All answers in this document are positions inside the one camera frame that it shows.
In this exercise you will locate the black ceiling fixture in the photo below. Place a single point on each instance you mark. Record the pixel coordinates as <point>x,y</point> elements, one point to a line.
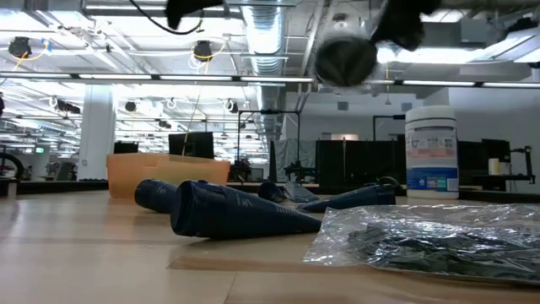
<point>203,50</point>
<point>19,46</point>

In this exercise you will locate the white round pillar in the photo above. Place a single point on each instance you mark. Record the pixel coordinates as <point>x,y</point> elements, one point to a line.
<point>97,131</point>

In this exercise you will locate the grey cloth cover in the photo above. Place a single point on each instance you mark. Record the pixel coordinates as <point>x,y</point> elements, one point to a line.
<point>295,156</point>

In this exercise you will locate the black partition cabinet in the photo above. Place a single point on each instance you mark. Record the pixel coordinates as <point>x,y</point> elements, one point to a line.
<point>358,162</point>

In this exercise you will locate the small black monitor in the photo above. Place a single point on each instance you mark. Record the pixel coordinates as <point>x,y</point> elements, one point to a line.
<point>125,147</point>

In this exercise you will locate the silver ceiling air duct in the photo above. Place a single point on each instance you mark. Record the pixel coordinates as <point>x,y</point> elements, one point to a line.
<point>263,42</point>

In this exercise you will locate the white wipes canister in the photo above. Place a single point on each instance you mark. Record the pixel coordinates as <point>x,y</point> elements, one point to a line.
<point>431,156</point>

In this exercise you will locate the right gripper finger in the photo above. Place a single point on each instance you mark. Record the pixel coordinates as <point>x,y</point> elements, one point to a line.
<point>388,31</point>
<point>413,34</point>

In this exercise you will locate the large black monitor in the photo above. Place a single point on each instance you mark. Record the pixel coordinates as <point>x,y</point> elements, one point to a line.
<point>192,145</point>

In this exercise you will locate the long ceiling light bar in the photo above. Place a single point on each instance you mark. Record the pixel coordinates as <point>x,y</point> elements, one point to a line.
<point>126,77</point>
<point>443,83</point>

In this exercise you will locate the orange plastic bin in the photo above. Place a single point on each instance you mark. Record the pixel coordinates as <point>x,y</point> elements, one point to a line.
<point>169,173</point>

